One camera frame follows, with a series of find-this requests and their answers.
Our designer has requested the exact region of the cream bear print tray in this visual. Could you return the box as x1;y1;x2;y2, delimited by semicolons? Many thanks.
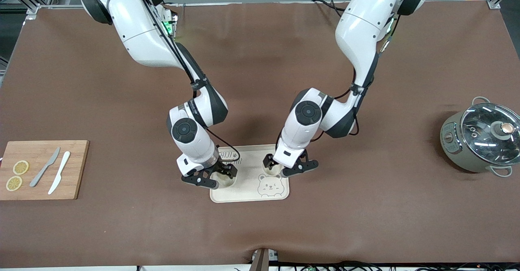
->
209;144;290;203

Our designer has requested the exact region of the brown table cover mat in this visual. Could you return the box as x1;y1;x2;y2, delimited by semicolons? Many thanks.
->
0;1;520;268

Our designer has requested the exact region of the wooden cutting board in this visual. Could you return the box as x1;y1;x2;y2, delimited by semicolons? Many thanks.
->
0;140;90;201

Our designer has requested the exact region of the white plastic knife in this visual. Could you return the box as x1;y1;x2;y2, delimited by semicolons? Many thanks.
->
48;151;71;195

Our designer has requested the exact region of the grey plastic knife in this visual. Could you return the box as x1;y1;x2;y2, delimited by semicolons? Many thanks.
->
29;147;61;188

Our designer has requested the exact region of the grey electric cooking pot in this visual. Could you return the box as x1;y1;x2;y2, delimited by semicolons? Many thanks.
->
440;96;520;178

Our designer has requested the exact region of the glass pot lid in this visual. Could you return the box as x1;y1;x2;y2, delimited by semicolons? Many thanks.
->
460;103;520;163

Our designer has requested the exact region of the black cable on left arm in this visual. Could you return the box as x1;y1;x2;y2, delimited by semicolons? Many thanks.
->
311;15;401;141

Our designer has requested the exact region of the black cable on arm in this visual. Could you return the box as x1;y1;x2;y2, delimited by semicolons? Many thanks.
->
134;0;241;170
311;15;401;141

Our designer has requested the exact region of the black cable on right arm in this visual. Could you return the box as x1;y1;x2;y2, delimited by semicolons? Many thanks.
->
134;0;241;170

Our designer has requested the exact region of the black cable at arm base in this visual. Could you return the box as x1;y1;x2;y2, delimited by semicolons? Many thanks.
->
312;0;346;17

